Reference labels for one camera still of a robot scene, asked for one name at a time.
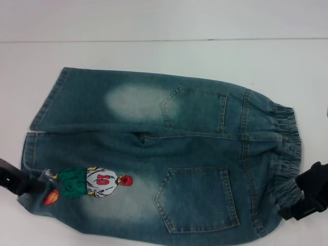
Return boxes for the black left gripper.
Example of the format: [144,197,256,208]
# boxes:
[0,158,46,197]

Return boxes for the blue denim shorts with print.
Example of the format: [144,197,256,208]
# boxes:
[15,67,307,231]

